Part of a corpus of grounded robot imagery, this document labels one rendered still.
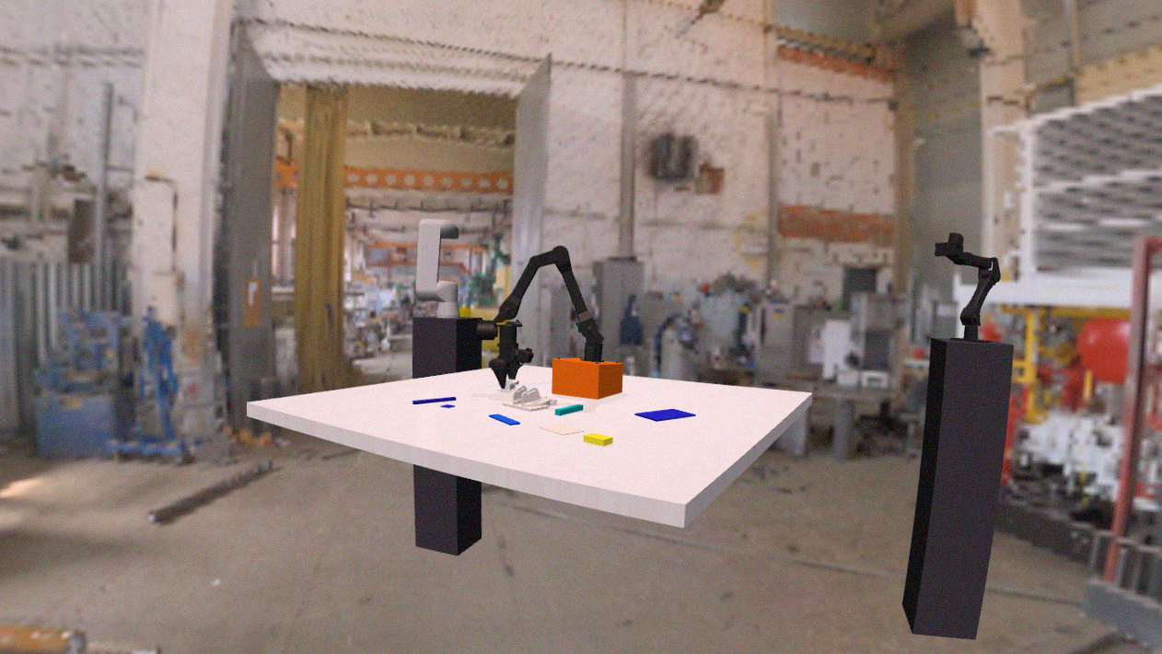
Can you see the yellow rectangular block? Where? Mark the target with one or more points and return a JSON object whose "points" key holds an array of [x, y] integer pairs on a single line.
{"points": [[598, 439]]}

